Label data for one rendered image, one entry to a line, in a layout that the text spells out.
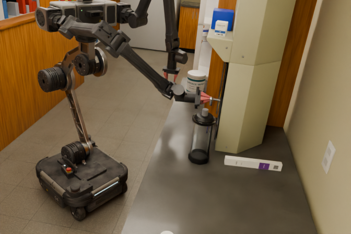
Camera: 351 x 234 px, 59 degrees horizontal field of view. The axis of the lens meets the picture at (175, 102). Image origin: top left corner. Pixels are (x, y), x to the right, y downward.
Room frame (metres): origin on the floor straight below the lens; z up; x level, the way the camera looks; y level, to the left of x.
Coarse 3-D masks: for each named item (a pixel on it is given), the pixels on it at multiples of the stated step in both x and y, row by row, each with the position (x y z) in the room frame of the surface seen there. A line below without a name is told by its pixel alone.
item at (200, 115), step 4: (204, 108) 1.27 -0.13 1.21; (200, 112) 1.29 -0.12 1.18; (204, 112) 1.25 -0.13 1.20; (208, 112) 1.29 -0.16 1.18; (196, 116) 1.25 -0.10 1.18; (200, 116) 1.24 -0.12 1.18; (204, 116) 1.25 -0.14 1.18; (208, 116) 1.25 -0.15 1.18; (212, 116) 1.25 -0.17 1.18; (200, 120) 1.23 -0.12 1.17; (204, 120) 1.22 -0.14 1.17; (208, 120) 1.23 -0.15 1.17; (212, 120) 1.24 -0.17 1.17
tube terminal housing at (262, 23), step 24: (240, 0) 1.35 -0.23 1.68; (264, 0) 1.34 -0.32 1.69; (288, 0) 1.43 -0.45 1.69; (240, 24) 1.35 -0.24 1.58; (264, 24) 1.35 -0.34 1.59; (288, 24) 1.45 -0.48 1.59; (240, 48) 1.35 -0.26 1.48; (264, 48) 1.37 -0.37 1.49; (240, 72) 1.34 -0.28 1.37; (264, 72) 1.39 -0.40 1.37; (240, 96) 1.34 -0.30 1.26; (264, 96) 1.42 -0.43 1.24; (240, 120) 1.34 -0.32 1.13; (264, 120) 1.44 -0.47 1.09; (216, 144) 1.35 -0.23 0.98; (240, 144) 1.35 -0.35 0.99
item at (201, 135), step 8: (200, 128) 1.22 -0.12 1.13; (208, 128) 1.22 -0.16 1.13; (192, 136) 1.25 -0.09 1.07; (200, 136) 1.22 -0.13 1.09; (208, 136) 1.23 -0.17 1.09; (192, 144) 1.24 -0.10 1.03; (200, 144) 1.22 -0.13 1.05; (208, 144) 1.23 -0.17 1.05; (192, 152) 1.23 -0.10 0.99; (200, 152) 1.22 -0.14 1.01
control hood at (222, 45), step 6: (210, 30) 1.52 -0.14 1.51; (210, 36) 1.40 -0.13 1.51; (216, 36) 1.41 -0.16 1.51; (228, 36) 1.43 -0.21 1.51; (210, 42) 1.36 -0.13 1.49; (216, 42) 1.36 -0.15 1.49; (222, 42) 1.36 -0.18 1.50; (228, 42) 1.35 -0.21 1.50; (216, 48) 1.36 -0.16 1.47; (222, 48) 1.35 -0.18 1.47; (228, 48) 1.35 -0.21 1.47; (222, 54) 1.35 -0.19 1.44; (228, 54) 1.35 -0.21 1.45; (228, 60) 1.35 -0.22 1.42
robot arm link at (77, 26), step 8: (72, 16) 1.63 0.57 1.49; (72, 24) 1.56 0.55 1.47; (80, 24) 1.50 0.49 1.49; (88, 24) 1.45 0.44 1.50; (96, 24) 1.39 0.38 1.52; (104, 24) 1.36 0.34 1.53; (64, 32) 1.57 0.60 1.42; (72, 32) 1.55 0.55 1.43; (80, 32) 1.48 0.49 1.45; (88, 32) 1.41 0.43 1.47; (96, 32) 1.33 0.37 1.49; (104, 32) 1.35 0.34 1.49; (112, 32) 1.36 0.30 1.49; (104, 40) 1.33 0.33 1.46; (112, 40) 1.35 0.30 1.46; (120, 40) 1.37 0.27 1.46; (112, 48) 1.34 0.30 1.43
